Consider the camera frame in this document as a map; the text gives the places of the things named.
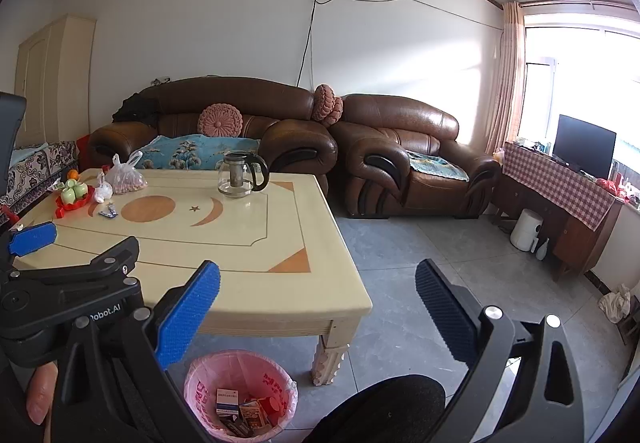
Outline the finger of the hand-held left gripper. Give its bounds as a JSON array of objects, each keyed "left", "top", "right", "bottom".
[
  {"left": 27, "top": 237, "right": 142, "bottom": 286},
  {"left": 0, "top": 221, "right": 57, "bottom": 276}
]

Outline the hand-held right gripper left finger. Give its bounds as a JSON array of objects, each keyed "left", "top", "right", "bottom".
[{"left": 50, "top": 260, "right": 221, "bottom": 443}]

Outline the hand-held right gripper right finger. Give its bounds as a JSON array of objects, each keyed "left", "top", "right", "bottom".
[{"left": 415, "top": 259, "right": 591, "bottom": 443}]

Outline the pink lined trash bin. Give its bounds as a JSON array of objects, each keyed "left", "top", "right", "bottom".
[{"left": 184, "top": 350, "right": 299, "bottom": 442}]

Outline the large white blue medicine box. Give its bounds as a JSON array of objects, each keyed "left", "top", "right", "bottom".
[{"left": 215, "top": 388, "right": 240, "bottom": 417}]

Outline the black carton box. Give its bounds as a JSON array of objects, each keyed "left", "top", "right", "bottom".
[{"left": 220, "top": 415, "right": 253, "bottom": 439}]

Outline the red paper cup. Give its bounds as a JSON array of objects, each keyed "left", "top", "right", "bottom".
[{"left": 259, "top": 396, "right": 286, "bottom": 419}]

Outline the person's left hand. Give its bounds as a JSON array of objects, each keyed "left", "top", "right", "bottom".
[{"left": 26, "top": 364, "right": 60, "bottom": 426}]

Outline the red plastic tray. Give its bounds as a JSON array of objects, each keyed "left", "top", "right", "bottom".
[{"left": 54, "top": 183, "right": 96, "bottom": 220}]

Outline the small white plastic bag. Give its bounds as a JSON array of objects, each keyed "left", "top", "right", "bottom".
[{"left": 94, "top": 171, "right": 114, "bottom": 202}]

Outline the patterned bed blanket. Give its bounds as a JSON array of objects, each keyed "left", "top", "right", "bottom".
[{"left": 0, "top": 140, "right": 79, "bottom": 224}]

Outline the clear bag of nuts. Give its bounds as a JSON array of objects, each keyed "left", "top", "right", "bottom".
[{"left": 106, "top": 150, "right": 148, "bottom": 195}]

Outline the cream coffee table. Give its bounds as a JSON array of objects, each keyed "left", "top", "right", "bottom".
[{"left": 12, "top": 168, "right": 373, "bottom": 386}]

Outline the white cylindrical appliance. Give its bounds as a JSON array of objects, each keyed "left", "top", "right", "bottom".
[{"left": 510, "top": 209, "right": 544, "bottom": 253}]

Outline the person's right leg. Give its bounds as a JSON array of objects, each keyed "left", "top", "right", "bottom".
[{"left": 300, "top": 373, "right": 447, "bottom": 443}]

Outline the black panel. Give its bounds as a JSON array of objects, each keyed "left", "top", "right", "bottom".
[{"left": 0, "top": 92, "right": 27, "bottom": 204}]

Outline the brown wooden cabinet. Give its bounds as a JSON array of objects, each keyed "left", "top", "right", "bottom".
[{"left": 492, "top": 163, "right": 626, "bottom": 282}]

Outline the teal armchair seat cover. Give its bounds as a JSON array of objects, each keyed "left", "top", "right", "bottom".
[{"left": 405, "top": 150, "right": 470, "bottom": 182}]

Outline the blue floral sofa blanket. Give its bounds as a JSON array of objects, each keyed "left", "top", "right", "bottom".
[{"left": 137, "top": 134, "right": 261, "bottom": 172}]

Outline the black clothing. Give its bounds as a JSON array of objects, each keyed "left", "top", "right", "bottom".
[{"left": 112, "top": 93, "right": 159, "bottom": 126}]

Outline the cream wardrobe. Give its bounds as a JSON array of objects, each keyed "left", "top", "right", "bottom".
[{"left": 14, "top": 14, "right": 96, "bottom": 146}]

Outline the white cloth on floor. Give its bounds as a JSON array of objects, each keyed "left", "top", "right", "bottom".
[{"left": 599, "top": 284, "right": 632, "bottom": 324}]

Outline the red chequered tablecloth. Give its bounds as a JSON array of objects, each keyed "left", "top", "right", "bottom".
[{"left": 502, "top": 141, "right": 626, "bottom": 232}]

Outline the round pink flat cushion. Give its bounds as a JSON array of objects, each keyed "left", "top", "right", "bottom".
[{"left": 197, "top": 104, "right": 244, "bottom": 136}]

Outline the brown leather armchair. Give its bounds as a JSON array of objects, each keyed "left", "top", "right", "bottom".
[{"left": 330, "top": 94, "right": 501, "bottom": 220}]

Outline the brown leather sofa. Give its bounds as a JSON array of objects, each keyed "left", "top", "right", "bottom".
[{"left": 87, "top": 77, "right": 338, "bottom": 204}]

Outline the black monitor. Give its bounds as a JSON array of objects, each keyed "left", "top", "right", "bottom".
[{"left": 552, "top": 114, "right": 617, "bottom": 178}]

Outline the round pink knitted cushion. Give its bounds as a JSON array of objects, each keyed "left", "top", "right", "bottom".
[{"left": 312, "top": 84, "right": 345, "bottom": 126}]

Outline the beige curtain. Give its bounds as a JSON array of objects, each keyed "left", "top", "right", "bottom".
[{"left": 487, "top": 1, "right": 526, "bottom": 156}]

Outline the window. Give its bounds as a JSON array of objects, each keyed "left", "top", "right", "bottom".
[{"left": 522, "top": 15, "right": 640, "bottom": 184}]

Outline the glass teapot black handle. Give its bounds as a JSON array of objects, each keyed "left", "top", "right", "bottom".
[{"left": 217, "top": 150, "right": 270, "bottom": 198}]

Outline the black wall cable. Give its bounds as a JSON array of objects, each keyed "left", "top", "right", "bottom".
[{"left": 295, "top": 0, "right": 503, "bottom": 88}]

